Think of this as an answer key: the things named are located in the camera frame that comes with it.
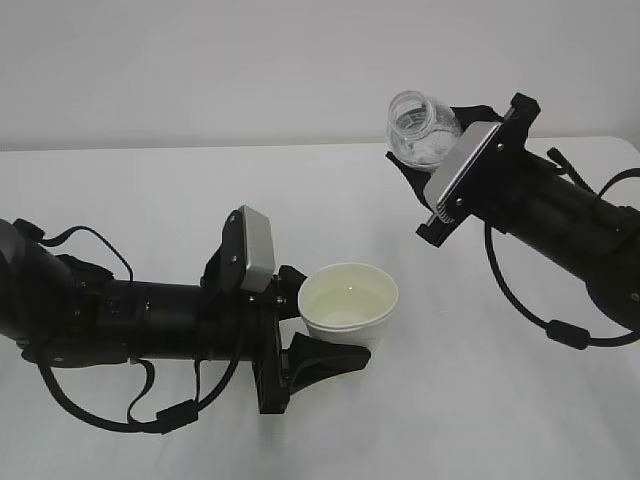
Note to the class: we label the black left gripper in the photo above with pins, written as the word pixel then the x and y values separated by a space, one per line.
pixel 246 327

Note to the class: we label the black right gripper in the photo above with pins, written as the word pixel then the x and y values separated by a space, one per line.
pixel 501 187

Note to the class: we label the clear water bottle green label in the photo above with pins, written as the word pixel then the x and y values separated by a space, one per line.
pixel 421 130

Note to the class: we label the white paper cup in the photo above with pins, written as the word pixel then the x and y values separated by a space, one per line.
pixel 348 303

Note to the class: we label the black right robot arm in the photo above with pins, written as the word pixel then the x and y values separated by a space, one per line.
pixel 592 239

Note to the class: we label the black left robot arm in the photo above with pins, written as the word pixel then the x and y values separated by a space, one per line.
pixel 66 313

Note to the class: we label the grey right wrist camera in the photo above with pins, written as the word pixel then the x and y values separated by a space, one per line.
pixel 457 163

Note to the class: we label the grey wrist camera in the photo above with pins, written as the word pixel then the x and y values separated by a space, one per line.
pixel 259 259
pixel 457 163

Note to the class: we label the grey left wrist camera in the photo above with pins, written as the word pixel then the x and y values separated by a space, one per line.
pixel 259 259

